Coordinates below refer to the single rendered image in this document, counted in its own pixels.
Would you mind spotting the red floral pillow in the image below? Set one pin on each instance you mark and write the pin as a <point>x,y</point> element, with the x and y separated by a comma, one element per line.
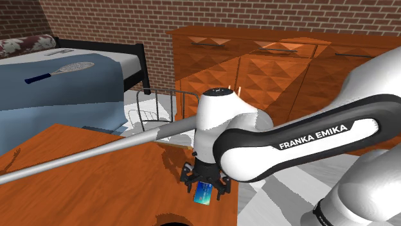
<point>25,44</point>

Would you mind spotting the long grey baseball bat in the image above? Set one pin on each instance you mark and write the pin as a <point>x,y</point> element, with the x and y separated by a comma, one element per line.
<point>94,153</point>

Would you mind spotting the blue card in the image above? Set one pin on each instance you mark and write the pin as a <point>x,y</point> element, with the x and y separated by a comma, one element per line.
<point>203,194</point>

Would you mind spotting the wooden table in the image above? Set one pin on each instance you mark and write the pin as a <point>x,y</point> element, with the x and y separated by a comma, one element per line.
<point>94,194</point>

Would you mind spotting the bed with blue blanket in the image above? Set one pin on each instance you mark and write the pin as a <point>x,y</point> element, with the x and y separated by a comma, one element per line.
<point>62,97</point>

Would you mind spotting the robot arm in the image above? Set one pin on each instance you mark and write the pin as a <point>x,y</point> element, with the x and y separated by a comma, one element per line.
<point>250,156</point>

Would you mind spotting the wooden sideboard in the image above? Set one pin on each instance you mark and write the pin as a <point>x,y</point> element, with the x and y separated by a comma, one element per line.
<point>266,75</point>

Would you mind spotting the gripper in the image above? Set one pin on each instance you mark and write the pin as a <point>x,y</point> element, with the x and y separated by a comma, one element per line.
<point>205,171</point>

